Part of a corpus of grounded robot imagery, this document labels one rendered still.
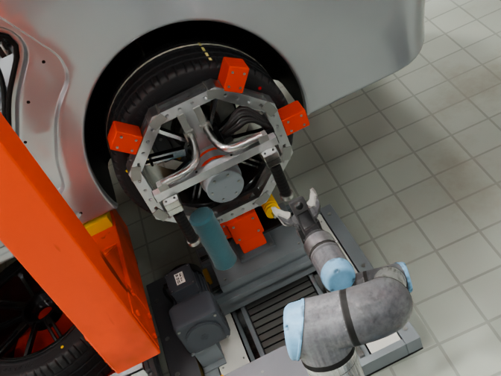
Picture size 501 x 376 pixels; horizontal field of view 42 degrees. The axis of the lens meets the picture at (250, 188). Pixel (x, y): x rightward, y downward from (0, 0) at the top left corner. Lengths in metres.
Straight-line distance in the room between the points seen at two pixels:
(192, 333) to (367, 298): 1.23
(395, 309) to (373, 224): 1.70
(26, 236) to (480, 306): 1.69
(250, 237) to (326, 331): 1.23
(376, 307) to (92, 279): 0.93
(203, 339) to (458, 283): 1.03
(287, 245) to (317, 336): 1.46
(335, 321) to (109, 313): 0.94
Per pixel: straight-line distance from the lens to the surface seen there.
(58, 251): 1.89
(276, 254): 2.75
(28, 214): 1.80
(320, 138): 3.55
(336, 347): 1.35
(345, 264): 1.81
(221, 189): 2.15
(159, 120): 2.13
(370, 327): 1.32
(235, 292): 2.79
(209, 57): 2.22
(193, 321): 2.44
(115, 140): 2.14
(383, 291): 1.35
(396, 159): 3.30
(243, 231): 2.48
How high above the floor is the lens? 2.21
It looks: 40 degrees down
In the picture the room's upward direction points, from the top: 25 degrees counter-clockwise
